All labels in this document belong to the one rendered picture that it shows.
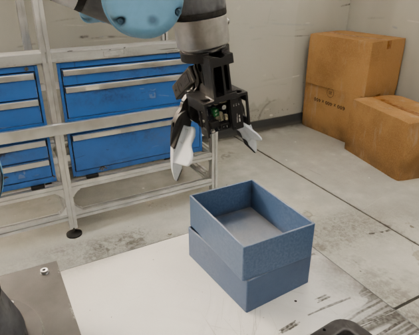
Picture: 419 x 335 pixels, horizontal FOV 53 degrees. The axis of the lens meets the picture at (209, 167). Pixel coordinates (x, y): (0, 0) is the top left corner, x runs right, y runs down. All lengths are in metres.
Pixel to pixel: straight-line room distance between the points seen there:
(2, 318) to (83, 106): 1.58
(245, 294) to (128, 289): 0.23
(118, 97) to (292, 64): 1.98
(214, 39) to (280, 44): 3.03
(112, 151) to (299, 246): 1.54
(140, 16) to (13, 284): 0.47
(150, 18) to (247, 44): 3.01
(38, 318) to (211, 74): 0.41
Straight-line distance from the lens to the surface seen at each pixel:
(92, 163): 2.17
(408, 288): 2.07
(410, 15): 3.65
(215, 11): 0.58
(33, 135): 2.03
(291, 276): 0.80
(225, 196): 0.87
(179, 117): 0.64
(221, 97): 0.59
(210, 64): 0.57
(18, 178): 2.14
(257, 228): 0.85
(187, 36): 0.58
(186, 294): 0.81
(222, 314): 0.77
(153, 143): 2.24
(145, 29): 0.41
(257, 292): 0.76
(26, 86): 2.01
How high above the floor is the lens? 1.24
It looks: 25 degrees down
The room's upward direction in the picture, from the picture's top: straight up
